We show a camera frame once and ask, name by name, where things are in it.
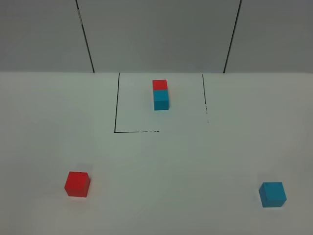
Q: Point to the blue template block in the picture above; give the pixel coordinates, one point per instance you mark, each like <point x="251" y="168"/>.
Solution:
<point x="161" y="99"/>

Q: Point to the red template block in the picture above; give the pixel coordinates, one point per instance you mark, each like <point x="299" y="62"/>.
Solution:
<point x="160" y="85"/>

